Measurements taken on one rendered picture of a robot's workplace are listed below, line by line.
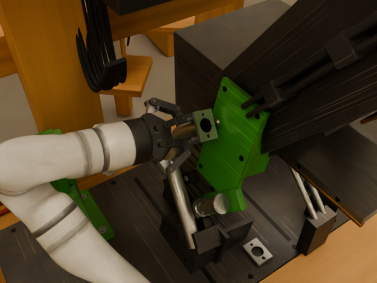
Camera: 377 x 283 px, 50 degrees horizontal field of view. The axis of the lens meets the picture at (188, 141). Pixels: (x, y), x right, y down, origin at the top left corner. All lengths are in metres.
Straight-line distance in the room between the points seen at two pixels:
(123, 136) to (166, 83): 2.24
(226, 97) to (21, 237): 0.56
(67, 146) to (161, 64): 2.48
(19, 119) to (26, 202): 2.16
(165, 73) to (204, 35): 2.06
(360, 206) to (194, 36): 0.47
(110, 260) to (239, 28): 0.57
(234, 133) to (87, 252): 0.32
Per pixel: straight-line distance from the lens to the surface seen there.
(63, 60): 0.86
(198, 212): 0.80
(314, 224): 0.86
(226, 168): 0.75
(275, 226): 0.97
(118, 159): 0.62
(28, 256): 0.97
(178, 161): 0.69
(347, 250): 0.98
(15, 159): 0.56
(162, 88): 2.80
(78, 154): 0.60
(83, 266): 0.58
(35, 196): 0.62
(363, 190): 0.78
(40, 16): 0.81
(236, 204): 0.75
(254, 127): 0.68
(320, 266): 0.94
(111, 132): 0.62
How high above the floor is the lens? 1.69
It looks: 44 degrees down
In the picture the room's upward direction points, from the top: straight up
